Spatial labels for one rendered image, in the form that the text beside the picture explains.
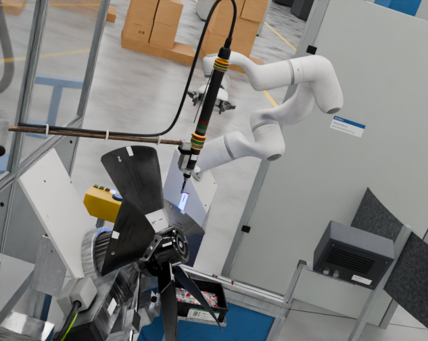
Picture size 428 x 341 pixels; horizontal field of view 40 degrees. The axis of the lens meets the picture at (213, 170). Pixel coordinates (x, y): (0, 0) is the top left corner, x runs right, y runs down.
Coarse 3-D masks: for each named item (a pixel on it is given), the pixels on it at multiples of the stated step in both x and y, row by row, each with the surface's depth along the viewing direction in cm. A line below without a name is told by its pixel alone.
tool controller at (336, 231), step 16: (336, 224) 226; (320, 240) 232; (336, 240) 219; (352, 240) 221; (368, 240) 223; (384, 240) 226; (320, 256) 225; (336, 256) 223; (352, 256) 222; (368, 256) 220; (384, 256) 219; (320, 272) 230; (336, 272) 226; (352, 272) 226; (368, 272) 225; (384, 272) 224; (368, 288) 230
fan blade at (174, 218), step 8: (168, 208) 212; (176, 208) 216; (168, 216) 207; (176, 216) 210; (184, 216) 214; (168, 224) 200; (176, 224) 203; (184, 224) 206; (192, 224) 212; (184, 232) 200; (192, 232) 204; (200, 232) 211
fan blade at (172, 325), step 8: (168, 288) 177; (160, 296) 181; (168, 296) 176; (168, 304) 175; (176, 304) 166; (168, 312) 174; (176, 312) 163; (168, 320) 174; (176, 320) 161; (168, 328) 173; (176, 328) 159; (168, 336) 173; (176, 336) 158
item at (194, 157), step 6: (228, 42) 168; (222, 48) 168; (228, 48) 169; (222, 54) 168; (228, 54) 169; (192, 150) 180; (198, 150) 180; (192, 156) 181; (198, 156) 182; (192, 162) 182; (192, 168) 183; (186, 174) 184
